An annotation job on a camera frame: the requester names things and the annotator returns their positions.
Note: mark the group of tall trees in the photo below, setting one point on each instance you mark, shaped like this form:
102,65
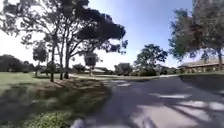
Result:
66,30

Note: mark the robot's own part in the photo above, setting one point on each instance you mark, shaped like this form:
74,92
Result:
77,123

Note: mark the large leafy tree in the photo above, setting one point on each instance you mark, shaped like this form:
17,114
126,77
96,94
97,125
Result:
203,30

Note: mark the low building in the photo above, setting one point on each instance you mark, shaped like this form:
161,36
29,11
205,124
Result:
200,66

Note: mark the broad dark tree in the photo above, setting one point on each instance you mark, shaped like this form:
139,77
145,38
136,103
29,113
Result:
150,55

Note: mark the grey paved path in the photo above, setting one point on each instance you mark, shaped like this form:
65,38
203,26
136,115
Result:
133,100

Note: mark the grass field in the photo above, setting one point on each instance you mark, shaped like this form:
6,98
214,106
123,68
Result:
20,80

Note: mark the row of distant trees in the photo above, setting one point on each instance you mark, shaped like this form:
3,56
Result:
13,63

